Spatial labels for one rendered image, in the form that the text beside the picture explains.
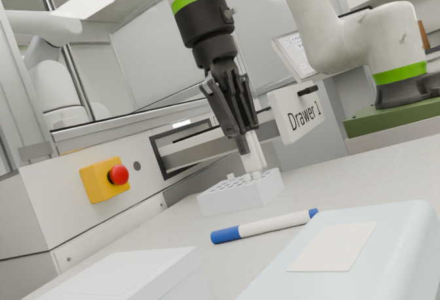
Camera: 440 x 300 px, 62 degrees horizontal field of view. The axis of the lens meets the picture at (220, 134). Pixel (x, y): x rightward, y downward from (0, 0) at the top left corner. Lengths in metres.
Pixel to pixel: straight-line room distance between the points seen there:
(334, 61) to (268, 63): 1.64
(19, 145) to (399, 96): 0.82
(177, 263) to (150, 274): 0.02
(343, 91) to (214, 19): 1.23
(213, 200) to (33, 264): 0.34
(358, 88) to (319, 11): 0.82
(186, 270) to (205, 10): 0.42
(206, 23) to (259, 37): 2.09
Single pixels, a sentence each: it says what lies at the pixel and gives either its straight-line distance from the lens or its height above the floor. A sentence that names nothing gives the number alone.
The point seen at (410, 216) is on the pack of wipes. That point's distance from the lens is 0.27.
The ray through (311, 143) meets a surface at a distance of 2.62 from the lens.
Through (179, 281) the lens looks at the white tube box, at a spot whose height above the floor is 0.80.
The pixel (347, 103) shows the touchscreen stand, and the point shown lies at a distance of 1.77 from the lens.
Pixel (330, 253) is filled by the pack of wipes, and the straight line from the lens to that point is 0.24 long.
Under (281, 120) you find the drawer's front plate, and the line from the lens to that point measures 0.72.
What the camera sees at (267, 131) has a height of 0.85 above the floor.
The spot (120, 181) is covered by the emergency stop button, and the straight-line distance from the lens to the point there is 0.71.
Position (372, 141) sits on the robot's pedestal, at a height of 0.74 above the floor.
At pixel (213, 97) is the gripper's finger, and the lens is 0.59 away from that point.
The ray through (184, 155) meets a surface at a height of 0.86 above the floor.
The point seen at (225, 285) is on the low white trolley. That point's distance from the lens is 0.37.
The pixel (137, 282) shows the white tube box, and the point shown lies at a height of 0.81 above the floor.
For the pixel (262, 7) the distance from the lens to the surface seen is 2.68.
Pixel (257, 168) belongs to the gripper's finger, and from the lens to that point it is 0.62.
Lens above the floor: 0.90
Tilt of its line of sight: 2 degrees down
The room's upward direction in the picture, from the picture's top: 20 degrees counter-clockwise
